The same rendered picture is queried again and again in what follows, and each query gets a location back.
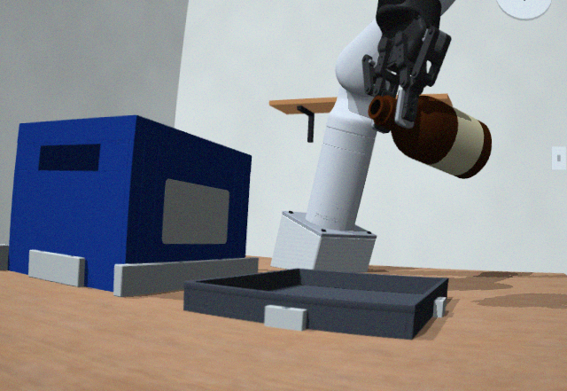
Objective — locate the brown glass bottle with cream label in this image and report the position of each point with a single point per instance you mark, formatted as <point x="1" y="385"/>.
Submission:
<point x="443" y="137"/>

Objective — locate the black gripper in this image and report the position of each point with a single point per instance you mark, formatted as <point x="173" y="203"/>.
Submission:
<point x="404" y="23"/>

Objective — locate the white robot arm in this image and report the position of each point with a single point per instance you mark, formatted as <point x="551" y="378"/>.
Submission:
<point x="348" y="141"/>

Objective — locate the blue crate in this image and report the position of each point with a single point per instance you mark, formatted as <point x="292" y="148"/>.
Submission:
<point x="158" y="194"/>

